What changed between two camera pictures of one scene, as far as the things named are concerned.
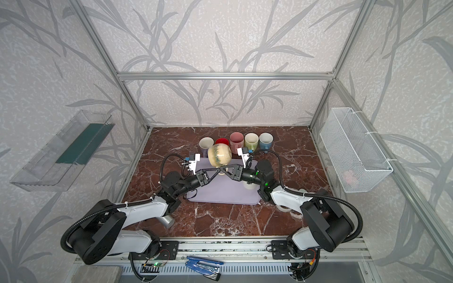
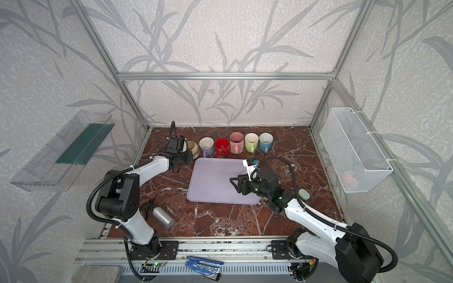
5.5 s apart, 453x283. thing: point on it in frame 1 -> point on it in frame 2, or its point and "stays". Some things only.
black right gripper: x=237 y=173 -> x=246 y=184
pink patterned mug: x=236 y=141 stays
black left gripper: x=201 y=177 -> x=182 y=157
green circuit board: x=158 y=263 stays
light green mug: x=251 y=141 stays
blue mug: x=265 y=141 stays
